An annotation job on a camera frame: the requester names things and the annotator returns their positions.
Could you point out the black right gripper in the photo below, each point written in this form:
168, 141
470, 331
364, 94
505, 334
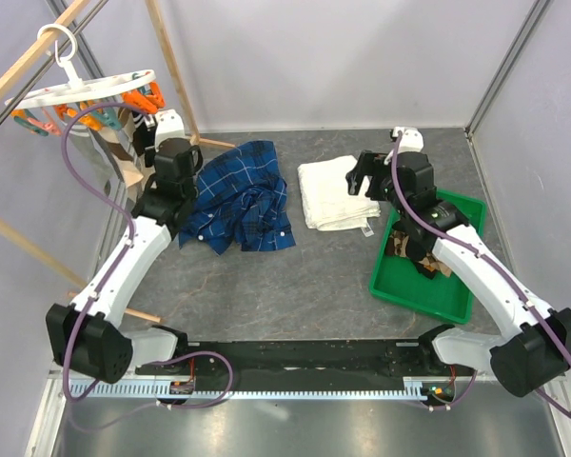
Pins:
369, 164

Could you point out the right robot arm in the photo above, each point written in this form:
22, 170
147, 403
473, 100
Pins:
533, 345

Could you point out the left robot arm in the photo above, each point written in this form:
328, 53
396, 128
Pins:
85, 335

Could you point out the white round sock hanger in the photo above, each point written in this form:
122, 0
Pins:
76, 89

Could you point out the white folded towel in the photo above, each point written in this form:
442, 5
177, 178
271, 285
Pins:
326, 203

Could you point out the green plastic tray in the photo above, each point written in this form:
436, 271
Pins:
395, 280

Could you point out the blue plaid shirt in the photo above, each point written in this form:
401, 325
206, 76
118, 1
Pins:
242, 198

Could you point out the brown cream striped sock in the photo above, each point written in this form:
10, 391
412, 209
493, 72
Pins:
131, 176

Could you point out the grey white striped sock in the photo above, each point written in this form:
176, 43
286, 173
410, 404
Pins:
81, 138

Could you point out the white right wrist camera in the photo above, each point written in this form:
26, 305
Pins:
411, 140

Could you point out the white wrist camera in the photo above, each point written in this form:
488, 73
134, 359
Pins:
411, 140
165, 124

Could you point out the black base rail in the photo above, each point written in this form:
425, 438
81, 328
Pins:
326, 365

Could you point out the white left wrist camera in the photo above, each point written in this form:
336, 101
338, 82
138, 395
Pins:
165, 124

